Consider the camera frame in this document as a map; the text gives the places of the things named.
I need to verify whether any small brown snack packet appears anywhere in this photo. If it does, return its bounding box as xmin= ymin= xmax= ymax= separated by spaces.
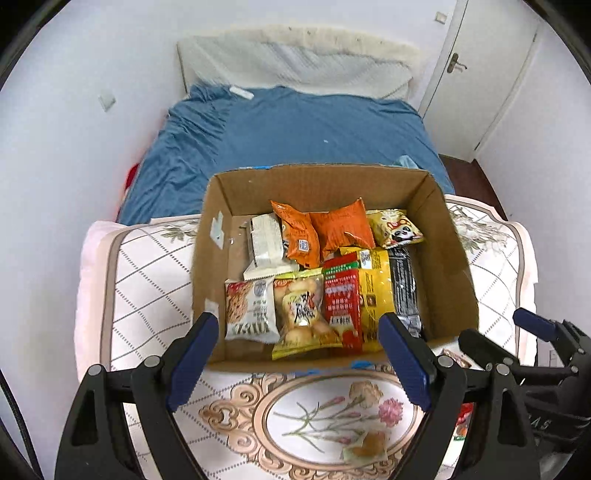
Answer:
xmin=438 ymin=348 xmax=472 ymax=368

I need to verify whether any yellow mini bun packet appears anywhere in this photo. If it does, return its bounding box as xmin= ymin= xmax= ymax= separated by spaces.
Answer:
xmin=271 ymin=269 xmax=345 ymax=361

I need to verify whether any orange snack packet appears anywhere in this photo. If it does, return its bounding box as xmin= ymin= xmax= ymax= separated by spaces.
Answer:
xmin=270 ymin=200 xmax=321 ymax=268
xmin=309 ymin=198 xmax=376 ymax=259

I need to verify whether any long red sachet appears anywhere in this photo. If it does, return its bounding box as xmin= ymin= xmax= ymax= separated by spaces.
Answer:
xmin=322 ymin=258 xmax=363 ymax=354

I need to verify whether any white wafer packet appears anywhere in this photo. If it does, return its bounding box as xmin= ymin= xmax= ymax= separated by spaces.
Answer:
xmin=243 ymin=213 xmax=300 ymax=281

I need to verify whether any cardboard box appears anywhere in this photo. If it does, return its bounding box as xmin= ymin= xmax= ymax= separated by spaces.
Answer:
xmin=191 ymin=164 xmax=481 ymax=374

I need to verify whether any floral diamond pattern quilt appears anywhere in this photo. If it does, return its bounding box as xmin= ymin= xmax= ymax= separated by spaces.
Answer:
xmin=74 ymin=194 xmax=541 ymax=480

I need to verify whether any white padded headboard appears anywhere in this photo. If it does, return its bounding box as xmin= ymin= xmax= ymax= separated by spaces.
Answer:
xmin=177 ymin=25 xmax=423 ymax=100

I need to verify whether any clear egg yolk pastry packet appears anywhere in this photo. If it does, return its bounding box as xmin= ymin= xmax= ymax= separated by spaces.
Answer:
xmin=342 ymin=431 xmax=389 ymax=463

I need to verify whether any panda print snack packet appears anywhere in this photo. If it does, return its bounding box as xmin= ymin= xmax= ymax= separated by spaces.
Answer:
xmin=366 ymin=209 xmax=424 ymax=250

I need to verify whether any white oat crisp packet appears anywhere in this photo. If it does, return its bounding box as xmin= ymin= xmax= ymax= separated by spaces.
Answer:
xmin=225 ymin=278 xmax=281 ymax=344

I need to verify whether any white door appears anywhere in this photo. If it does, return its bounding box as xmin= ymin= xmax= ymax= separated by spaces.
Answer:
xmin=418 ymin=0 xmax=541 ymax=162

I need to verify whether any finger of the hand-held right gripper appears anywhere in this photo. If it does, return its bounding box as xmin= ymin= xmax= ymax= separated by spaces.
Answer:
xmin=458 ymin=329 xmax=532 ymax=371
xmin=512 ymin=308 xmax=591 ymax=366

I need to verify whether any large yellow black snack packet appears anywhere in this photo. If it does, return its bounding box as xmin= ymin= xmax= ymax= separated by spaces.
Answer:
xmin=339 ymin=246 xmax=423 ymax=354

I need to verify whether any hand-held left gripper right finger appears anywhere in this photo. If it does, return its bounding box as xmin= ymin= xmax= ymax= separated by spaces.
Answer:
xmin=379 ymin=312 xmax=542 ymax=480

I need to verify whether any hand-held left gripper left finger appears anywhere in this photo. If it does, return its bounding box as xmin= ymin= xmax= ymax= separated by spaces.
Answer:
xmin=54 ymin=312 xmax=220 ymax=480

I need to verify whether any blue bed sheet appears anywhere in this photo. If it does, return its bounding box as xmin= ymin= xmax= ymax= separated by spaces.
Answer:
xmin=115 ymin=83 xmax=455 ymax=227

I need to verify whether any black cable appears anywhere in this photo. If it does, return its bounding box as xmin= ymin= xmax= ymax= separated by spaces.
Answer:
xmin=0 ymin=369 xmax=44 ymax=480

